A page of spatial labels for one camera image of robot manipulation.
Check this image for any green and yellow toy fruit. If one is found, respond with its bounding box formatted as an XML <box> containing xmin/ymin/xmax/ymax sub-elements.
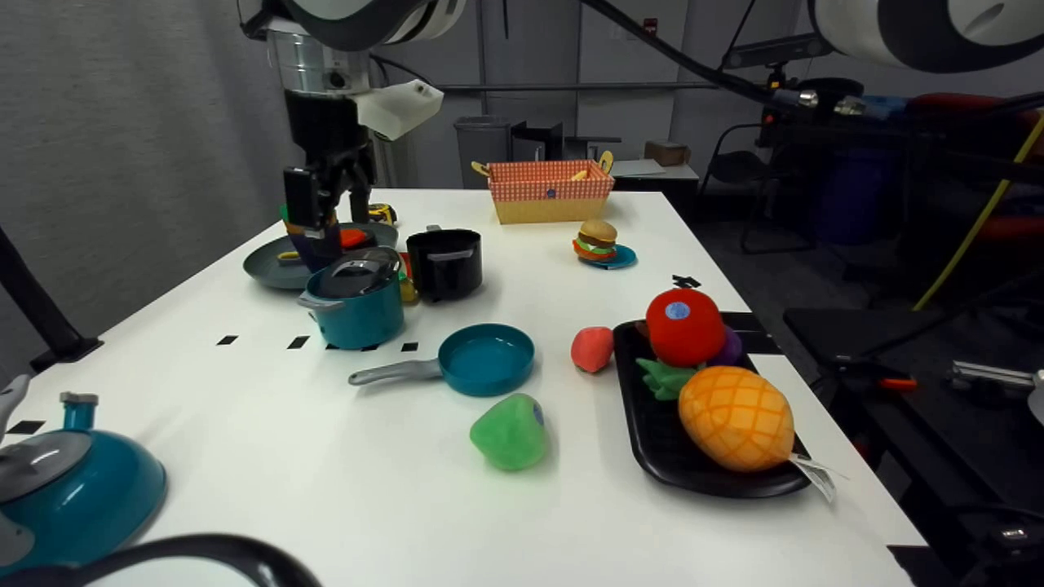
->
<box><xmin>393</xmin><ymin>251</ymin><xmax>423</xmax><ymax>310</ymax></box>

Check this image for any red chair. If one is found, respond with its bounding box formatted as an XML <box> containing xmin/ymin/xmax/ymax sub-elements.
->
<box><xmin>916</xmin><ymin>92</ymin><xmax>1044</xmax><ymax>244</ymax></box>

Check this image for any green plush pear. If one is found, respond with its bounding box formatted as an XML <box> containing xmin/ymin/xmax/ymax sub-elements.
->
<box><xmin>466</xmin><ymin>393</ymin><xmax>551</xmax><ymax>477</ymax></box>

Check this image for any orange toy on plate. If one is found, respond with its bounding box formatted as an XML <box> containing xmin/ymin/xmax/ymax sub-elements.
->
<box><xmin>336</xmin><ymin>223</ymin><xmax>376</xmax><ymax>254</ymax></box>

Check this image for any orange plush pineapple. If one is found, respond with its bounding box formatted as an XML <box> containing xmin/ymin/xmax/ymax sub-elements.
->
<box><xmin>634</xmin><ymin>355</ymin><xmax>843</xmax><ymax>509</ymax></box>

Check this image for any teal toy frying pan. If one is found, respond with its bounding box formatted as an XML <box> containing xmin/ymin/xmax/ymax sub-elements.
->
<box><xmin>345</xmin><ymin>321</ymin><xmax>540</xmax><ymax>399</ymax></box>

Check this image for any black curved cable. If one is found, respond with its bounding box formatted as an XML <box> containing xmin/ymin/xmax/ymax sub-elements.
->
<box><xmin>0</xmin><ymin>531</ymin><xmax>324</xmax><ymax>587</ymax></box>

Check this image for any yellow cable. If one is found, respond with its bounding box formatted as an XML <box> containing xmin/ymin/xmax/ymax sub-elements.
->
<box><xmin>911</xmin><ymin>111</ymin><xmax>1044</xmax><ymax>317</ymax></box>

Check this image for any teal toy kettle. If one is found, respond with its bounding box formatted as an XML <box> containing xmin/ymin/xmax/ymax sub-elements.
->
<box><xmin>0</xmin><ymin>388</ymin><xmax>173</xmax><ymax>572</ymax></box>

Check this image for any grey curtain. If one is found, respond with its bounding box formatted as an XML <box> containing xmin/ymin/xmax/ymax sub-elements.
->
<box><xmin>0</xmin><ymin>0</ymin><xmax>329</xmax><ymax>373</ymax></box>

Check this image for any black plastic tray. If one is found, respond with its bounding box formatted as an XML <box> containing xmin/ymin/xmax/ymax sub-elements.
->
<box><xmin>612</xmin><ymin>317</ymin><xmax>814</xmax><ymax>504</ymax></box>

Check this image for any black stand leg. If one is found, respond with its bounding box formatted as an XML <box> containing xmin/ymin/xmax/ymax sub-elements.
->
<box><xmin>0</xmin><ymin>224</ymin><xmax>105</xmax><ymax>373</ymax></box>

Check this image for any red-orange plush fruit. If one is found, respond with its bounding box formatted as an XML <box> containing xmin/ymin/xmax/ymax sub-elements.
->
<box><xmin>568</xmin><ymin>324</ymin><xmax>616</xmax><ymax>378</ymax></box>

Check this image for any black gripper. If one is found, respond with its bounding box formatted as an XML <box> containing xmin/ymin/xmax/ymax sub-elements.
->
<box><xmin>280</xmin><ymin>92</ymin><xmax>380</xmax><ymax>241</ymax></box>

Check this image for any teal toy pot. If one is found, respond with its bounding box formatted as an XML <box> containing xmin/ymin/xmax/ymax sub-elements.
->
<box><xmin>296</xmin><ymin>259</ymin><xmax>409</xmax><ymax>354</ymax></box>

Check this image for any stack of coloured cups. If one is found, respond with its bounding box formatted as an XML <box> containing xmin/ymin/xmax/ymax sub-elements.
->
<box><xmin>283</xmin><ymin>215</ymin><xmax>345</xmax><ymax>275</ymax></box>

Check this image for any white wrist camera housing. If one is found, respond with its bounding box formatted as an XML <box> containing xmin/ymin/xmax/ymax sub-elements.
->
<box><xmin>356</xmin><ymin>75</ymin><xmax>446</xmax><ymax>145</ymax></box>

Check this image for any purple plush fruit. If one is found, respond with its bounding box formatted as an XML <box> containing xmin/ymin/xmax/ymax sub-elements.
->
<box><xmin>716</xmin><ymin>324</ymin><xmax>752</xmax><ymax>370</ymax></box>

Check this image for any black toy pot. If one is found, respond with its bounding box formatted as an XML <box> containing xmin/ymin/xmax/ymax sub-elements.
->
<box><xmin>404</xmin><ymin>223</ymin><xmax>488</xmax><ymax>308</ymax></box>

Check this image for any red plush tomato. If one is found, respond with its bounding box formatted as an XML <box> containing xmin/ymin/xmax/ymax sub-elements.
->
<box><xmin>644</xmin><ymin>284</ymin><xmax>731</xmax><ymax>370</ymax></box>

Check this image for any small teal toy plate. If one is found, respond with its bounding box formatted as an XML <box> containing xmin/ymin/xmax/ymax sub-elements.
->
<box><xmin>572</xmin><ymin>241</ymin><xmax>641</xmax><ymax>275</ymax></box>

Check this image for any grey toy plate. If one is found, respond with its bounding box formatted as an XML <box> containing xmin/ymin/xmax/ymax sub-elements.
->
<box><xmin>241</xmin><ymin>231</ymin><xmax>328</xmax><ymax>293</ymax></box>

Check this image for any toy burger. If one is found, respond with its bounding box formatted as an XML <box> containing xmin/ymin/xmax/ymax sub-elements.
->
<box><xmin>572</xmin><ymin>220</ymin><xmax>619</xmax><ymax>267</ymax></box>

